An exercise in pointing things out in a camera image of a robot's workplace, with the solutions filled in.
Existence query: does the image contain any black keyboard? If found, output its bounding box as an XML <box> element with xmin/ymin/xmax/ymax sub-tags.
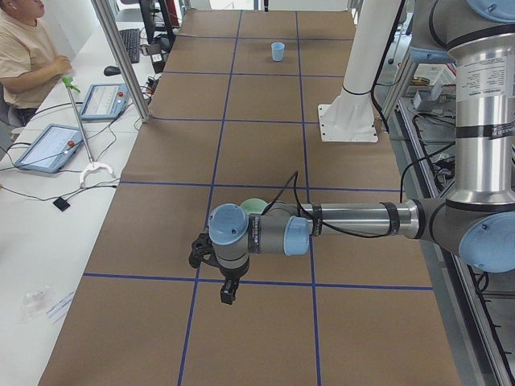
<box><xmin>119</xmin><ymin>28</ymin><xmax>140</xmax><ymax>64</ymax></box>

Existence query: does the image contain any light blue plastic cup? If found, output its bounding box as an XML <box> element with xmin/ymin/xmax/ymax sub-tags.
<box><xmin>270</xmin><ymin>42</ymin><xmax>286</xmax><ymax>62</ymax></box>

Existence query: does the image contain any aluminium frame post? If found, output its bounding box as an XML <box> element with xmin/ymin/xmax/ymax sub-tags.
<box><xmin>91</xmin><ymin>0</ymin><xmax>150</xmax><ymax>123</ymax></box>

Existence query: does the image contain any far blue teach pendant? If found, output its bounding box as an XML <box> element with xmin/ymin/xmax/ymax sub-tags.
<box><xmin>80</xmin><ymin>84</ymin><xmax>130</xmax><ymax>121</ymax></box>

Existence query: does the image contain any white camera mast base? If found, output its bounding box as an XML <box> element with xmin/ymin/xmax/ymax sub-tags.
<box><xmin>318</xmin><ymin>0</ymin><xmax>404</xmax><ymax>143</ymax></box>

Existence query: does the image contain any black computer mouse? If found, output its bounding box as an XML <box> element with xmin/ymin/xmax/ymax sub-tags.
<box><xmin>103</xmin><ymin>65</ymin><xmax>121</xmax><ymax>76</ymax></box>

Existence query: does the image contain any near blue teach pendant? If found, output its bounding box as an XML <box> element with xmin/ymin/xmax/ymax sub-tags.
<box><xmin>14</xmin><ymin>124</ymin><xmax>83</xmax><ymax>174</ymax></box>

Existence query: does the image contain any clear plastic bag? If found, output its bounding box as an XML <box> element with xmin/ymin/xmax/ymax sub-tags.
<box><xmin>20</xmin><ymin>284</ymin><xmax>54</xmax><ymax>322</ymax></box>

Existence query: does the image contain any small black square pad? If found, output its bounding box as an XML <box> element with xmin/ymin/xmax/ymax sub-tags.
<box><xmin>52</xmin><ymin>197</ymin><xmax>70</xmax><ymax>211</ymax></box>

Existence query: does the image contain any person in beige shirt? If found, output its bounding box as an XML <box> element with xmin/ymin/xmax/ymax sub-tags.
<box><xmin>1</xmin><ymin>1</ymin><xmax>72</xmax><ymax>126</ymax></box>

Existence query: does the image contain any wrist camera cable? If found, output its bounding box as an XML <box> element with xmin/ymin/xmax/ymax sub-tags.
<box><xmin>270</xmin><ymin>170</ymin><xmax>455</xmax><ymax>239</ymax></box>

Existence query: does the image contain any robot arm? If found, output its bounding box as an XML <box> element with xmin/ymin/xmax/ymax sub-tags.
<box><xmin>188</xmin><ymin>1</ymin><xmax>514</xmax><ymax>304</ymax></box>

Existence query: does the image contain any blue teach pendant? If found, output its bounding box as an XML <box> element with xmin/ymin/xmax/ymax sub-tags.
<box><xmin>14</xmin><ymin>124</ymin><xmax>83</xmax><ymax>174</ymax></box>
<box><xmin>80</xmin><ymin>84</ymin><xmax>130</xmax><ymax>121</ymax></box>

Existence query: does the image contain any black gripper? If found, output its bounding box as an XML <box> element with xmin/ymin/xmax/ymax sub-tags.
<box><xmin>188</xmin><ymin>233</ymin><xmax>250</xmax><ymax>305</ymax></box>

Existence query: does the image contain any mint green bowl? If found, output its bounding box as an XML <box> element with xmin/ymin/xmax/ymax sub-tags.
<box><xmin>240</xmin><ymin>198</ymin><xmax>268</xmax><ymax>216</ymax></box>

